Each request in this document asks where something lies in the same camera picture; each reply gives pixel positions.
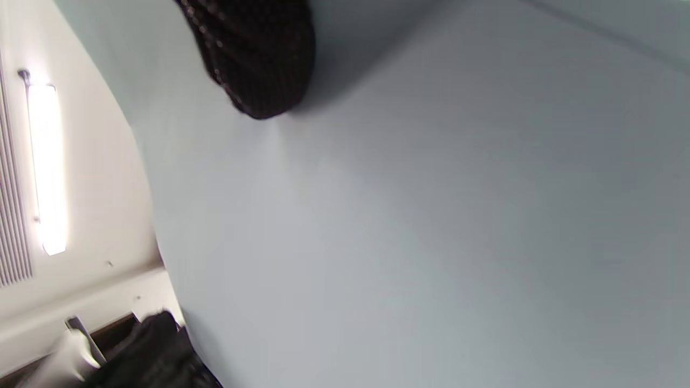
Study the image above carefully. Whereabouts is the ceiling light tube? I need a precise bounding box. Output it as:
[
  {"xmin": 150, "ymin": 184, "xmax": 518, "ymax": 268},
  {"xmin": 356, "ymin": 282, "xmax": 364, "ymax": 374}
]
[{"xmin": 18, "ymin": 69, "xmax": 70, "ymax": 257}]

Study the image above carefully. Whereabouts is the person's right hand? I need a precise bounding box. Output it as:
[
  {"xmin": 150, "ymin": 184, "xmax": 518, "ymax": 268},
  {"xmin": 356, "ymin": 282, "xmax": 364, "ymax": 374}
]
[{"xmin": 174, "ymin": 0, "xmax": 317, "ymax": 120}]

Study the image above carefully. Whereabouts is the ceiling air vent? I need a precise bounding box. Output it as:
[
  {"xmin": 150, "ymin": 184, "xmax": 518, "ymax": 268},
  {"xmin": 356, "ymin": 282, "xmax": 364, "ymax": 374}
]
[{"xmin": 0, "ymin": 51, "xmax": 34, "ymax": 288}]

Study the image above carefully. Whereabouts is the black office chair with armrests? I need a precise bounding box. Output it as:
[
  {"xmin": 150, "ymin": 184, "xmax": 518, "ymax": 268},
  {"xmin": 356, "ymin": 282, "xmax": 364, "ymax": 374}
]
[{"xmin": 81, "ymin": 309, "xmax": 225, "ymax": 388}]

